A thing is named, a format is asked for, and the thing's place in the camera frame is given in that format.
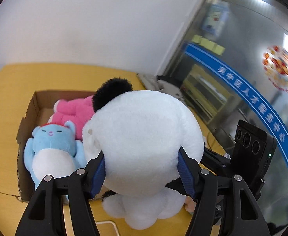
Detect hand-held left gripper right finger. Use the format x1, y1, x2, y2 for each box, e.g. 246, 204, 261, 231
178, 146, 269, 236

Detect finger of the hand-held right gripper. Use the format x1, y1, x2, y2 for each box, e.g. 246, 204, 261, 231
200, 149, 231, 176

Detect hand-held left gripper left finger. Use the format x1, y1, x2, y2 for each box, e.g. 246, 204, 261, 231
14, 150, 107, 236

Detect white panda plush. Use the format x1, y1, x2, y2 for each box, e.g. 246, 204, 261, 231
81, 77, 205, 229

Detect cardboard box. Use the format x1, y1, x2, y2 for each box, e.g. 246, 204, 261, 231
16, 90, 103, 204

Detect light blue bear plush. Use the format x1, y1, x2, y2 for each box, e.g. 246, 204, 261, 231
24, 121, 88, 201

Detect blue banner strip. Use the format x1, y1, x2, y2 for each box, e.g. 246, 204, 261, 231
183, 43, 288, 177

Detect hot pink plush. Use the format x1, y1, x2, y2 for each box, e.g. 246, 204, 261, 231
47, 95, 96, 140

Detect yellow cabinet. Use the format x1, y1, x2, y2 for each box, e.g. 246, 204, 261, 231
180, 64, 233, 124

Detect red round window decal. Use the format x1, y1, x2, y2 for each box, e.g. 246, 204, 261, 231
262, 45, 288, 92

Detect grey cloth bag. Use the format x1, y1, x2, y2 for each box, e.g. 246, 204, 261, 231
137, 72, 181, 96

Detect blue and white poster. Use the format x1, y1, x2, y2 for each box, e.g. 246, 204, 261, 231
202, 1, 230, 36

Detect white cable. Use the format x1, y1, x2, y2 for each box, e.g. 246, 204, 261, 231
95, 221, 122, 236

